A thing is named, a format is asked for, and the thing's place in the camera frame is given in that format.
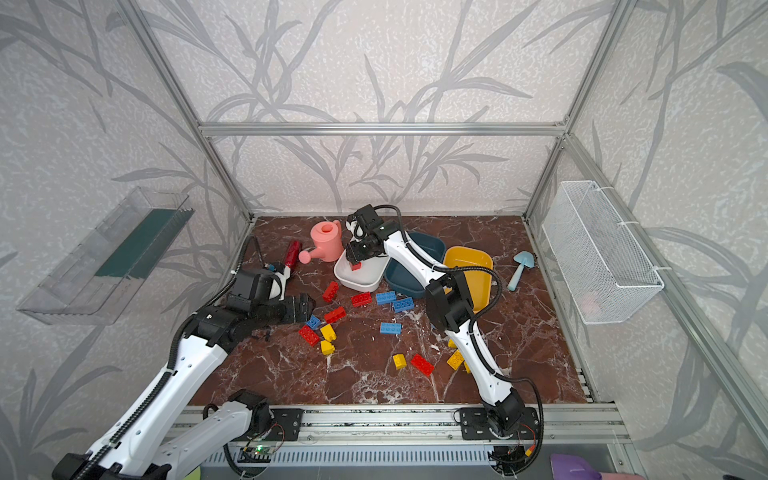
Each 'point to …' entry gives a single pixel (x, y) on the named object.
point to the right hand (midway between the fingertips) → (355, 245)
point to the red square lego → (356, 266)
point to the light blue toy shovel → (525, 258)
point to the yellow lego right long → (456, 360)
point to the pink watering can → (330, 243)
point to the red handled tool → (292, 253)
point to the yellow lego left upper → (328, 333)
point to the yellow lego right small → (452, 344)
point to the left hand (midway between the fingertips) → (307, 295)
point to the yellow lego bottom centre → (399, 361)
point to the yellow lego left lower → (327, 347)
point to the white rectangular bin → (367, 279)
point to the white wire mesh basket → (610, 277)
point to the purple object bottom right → (572, 467)
